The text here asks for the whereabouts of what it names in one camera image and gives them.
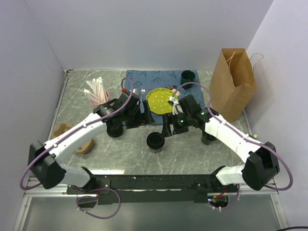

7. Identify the silver fork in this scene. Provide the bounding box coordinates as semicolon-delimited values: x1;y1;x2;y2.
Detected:
141;86;146;101

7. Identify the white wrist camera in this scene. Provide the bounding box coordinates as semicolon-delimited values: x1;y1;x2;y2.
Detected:
122;88;140;96
168;96;183;115

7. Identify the brown paper bag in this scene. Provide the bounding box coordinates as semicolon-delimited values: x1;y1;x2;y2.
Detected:
209;48;257;122

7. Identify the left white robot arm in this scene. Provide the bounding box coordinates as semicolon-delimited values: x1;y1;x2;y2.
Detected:
28;91;154;193

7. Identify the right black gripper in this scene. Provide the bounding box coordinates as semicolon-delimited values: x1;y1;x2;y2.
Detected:
160;111;192;138

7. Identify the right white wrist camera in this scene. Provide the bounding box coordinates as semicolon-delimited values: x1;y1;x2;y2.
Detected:
168;96;183;115

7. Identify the pink straw holder cup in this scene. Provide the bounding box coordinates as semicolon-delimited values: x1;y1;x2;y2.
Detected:
89;91;110;109

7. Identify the brown cardboard cup carrier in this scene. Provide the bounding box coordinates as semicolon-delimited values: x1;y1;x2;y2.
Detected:
51;122;94;154

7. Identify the dark green mug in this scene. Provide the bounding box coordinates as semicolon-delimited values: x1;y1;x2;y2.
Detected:
180;70;196;90

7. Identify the black coffee cup lid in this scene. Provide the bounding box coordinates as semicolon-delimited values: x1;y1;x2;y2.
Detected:
146;132;165;148

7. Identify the black cup stack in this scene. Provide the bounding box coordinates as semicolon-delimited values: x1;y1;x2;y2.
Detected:
201;132;217;145

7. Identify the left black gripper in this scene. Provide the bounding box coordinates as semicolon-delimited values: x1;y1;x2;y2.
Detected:
123;100;154;129

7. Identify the white wrapped straws bundle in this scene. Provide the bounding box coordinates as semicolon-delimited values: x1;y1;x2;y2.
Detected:
83;77;106;102

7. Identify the dark transparent coffee cup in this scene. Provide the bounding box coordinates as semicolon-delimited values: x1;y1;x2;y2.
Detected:
149;147;163;153

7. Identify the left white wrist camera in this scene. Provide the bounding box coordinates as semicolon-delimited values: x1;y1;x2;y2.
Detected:
122;88;140;96

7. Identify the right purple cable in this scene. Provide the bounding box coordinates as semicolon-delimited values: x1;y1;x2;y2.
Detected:
172;82;294;211

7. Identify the small cartoon figurine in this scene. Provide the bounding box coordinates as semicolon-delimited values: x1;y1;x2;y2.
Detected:
168;87;177;92

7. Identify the yellow dotted plate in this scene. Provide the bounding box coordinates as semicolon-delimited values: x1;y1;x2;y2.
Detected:
146;88;174;115

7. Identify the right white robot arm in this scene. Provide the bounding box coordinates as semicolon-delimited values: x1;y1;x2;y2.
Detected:
162;95;280;192

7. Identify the stack of black lids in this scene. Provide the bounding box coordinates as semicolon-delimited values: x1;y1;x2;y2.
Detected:
106;127;123;138

